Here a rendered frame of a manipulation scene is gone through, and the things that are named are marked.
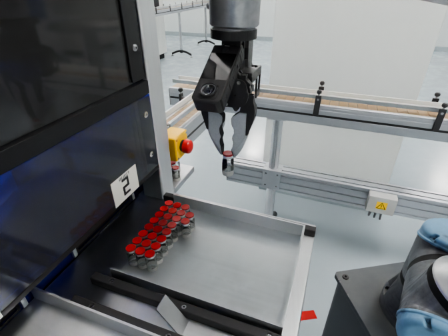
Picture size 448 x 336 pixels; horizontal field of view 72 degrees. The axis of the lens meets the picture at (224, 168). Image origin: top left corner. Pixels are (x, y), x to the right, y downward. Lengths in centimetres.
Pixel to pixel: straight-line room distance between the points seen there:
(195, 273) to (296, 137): 161
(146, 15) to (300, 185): 117
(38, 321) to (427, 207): 152
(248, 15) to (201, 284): 48
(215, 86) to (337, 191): 125
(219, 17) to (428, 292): 49
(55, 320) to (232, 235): 38
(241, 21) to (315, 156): 179
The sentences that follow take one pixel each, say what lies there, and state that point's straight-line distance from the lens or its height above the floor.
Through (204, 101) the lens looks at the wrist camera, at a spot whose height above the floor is 125.
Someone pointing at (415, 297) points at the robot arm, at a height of 99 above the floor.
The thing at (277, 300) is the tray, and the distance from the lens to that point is 64.
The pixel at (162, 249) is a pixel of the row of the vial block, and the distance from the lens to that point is 69.
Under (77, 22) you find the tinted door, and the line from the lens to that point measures 57.
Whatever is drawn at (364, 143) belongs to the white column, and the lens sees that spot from 214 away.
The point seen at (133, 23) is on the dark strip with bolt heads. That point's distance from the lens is 68.
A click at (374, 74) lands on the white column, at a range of 200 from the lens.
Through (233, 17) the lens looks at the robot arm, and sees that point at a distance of 47.
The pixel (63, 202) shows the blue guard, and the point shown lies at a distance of 57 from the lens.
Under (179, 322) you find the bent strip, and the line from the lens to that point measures 59.
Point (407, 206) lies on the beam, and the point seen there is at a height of 49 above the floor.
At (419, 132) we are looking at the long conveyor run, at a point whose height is 87.
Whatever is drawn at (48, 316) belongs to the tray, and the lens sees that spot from 69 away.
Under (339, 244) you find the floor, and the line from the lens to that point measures 208.
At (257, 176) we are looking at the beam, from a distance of 165.
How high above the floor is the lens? 140
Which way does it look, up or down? 32 degrees down
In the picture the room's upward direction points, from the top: straight up
